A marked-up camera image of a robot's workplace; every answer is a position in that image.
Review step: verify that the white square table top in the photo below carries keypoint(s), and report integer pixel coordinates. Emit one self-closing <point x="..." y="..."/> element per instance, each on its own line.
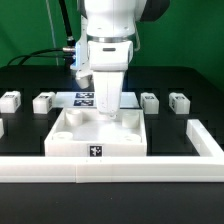
<point x="87" y="133"/>

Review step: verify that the white L-shaped obstacle fence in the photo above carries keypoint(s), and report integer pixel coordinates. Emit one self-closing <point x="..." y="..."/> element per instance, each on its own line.
<point x="206" y="166"/>

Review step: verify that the white part at left edge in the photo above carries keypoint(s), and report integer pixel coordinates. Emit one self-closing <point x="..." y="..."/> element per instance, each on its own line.
<point x="1" y="128"/>

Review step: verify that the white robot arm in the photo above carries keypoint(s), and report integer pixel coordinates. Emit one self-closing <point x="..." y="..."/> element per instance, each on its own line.
<point x="108" y="40"/>

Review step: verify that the white marker sheet with tags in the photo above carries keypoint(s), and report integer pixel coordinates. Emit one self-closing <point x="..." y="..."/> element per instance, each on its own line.
<point x="87" y="99"/>

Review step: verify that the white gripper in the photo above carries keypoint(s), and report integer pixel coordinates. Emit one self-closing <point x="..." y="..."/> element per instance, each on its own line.
<point x="108" y="63"/>

